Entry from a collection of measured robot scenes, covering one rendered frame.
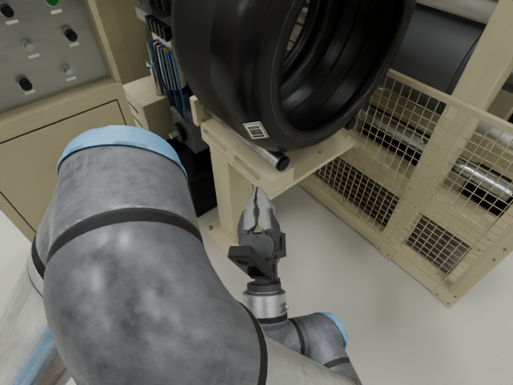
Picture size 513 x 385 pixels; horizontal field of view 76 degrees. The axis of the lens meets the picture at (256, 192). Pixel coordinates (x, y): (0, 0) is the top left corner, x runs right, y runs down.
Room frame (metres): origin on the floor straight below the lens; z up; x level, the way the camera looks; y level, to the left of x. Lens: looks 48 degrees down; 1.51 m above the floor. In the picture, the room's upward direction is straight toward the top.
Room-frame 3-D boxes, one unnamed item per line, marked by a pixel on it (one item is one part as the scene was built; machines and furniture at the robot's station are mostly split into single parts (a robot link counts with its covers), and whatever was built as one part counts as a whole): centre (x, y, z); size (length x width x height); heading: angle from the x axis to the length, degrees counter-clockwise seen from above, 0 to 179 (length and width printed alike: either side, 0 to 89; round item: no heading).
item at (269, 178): (0.78, 0.04, 0.84); 0.36 x 0.09 x 0.06; 40
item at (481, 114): (0.90, -0.47, 0.65); 0.90 x 0.02 x 0.70; 40
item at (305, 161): (0.87, -0.07, 0.80); 0.37 x 0.36 x 0.02; 130
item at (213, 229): (1.05, 0.11, 0.01); 0.27 x 0.27 x 0.02; 40
